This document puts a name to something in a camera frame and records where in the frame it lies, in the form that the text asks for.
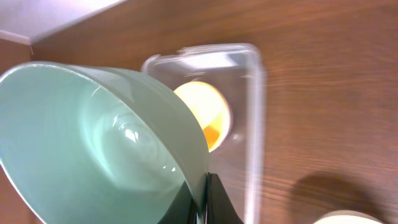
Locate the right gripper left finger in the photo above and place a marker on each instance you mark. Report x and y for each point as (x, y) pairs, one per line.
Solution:
(182, 210)

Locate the mint green bowl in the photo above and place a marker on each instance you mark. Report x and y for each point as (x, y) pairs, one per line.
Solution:
(98, 145)

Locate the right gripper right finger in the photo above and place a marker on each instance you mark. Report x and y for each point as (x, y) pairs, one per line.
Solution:
(220, 210)

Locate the white bowl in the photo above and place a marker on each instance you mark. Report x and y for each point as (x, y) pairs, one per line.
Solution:
(347, 217)

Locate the yellow bowl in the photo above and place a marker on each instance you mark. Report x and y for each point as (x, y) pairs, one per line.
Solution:
(210, 108)

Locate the clear plastic storage container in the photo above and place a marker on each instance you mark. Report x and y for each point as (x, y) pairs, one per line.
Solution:
(236, 71)

